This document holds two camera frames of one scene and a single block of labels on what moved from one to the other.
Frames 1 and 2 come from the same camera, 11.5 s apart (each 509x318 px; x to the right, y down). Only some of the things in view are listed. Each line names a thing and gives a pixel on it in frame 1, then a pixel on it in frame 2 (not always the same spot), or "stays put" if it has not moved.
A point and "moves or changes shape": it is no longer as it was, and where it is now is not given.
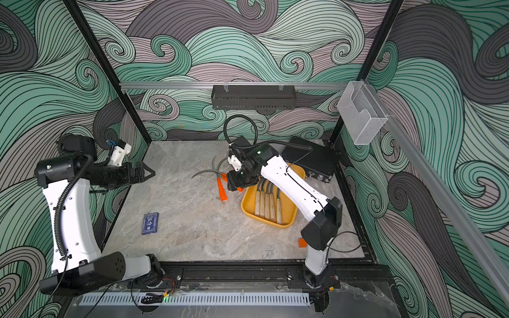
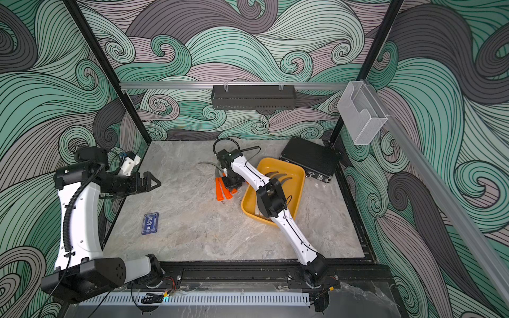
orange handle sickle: (223, 196) moves or changes shape
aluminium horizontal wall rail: (233, 85) stays put
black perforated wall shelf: (253, 97) stays put
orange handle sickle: (224, 175) moves or changes shape
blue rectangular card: (150, 223) stays put
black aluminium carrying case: (318, 161) stays put
